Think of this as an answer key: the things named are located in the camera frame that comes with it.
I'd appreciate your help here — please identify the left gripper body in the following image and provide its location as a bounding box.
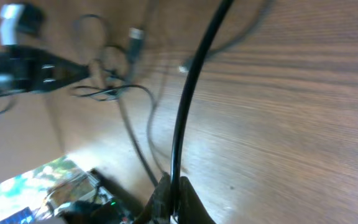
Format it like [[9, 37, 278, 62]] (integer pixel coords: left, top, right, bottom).
[[0, 45, 55, 93]]

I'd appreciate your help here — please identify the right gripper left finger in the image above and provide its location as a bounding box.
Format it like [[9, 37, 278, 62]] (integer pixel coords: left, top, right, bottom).
[[132, 172, 170, 224]]

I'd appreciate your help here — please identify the black USB cable thick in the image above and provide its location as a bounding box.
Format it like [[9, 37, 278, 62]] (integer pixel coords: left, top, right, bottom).
[[170, 0, 233, 215]]

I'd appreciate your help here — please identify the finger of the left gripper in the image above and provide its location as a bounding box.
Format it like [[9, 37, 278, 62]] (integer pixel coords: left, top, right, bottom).
[[42, 57, 90, 91]]

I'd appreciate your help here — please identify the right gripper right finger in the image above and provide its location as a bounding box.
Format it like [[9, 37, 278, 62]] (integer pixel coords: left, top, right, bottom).
[[177, 177, 216, 224]]

